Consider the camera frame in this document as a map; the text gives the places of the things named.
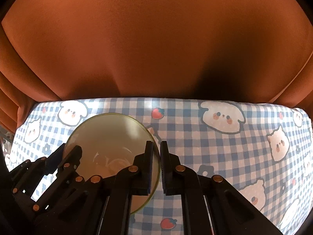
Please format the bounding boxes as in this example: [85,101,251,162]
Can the blue checkered cartoon tablecloth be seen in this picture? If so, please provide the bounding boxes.
[3,98,312,234]

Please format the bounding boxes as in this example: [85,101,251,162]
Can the rust orange curtain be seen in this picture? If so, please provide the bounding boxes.
[1,0,312,132]

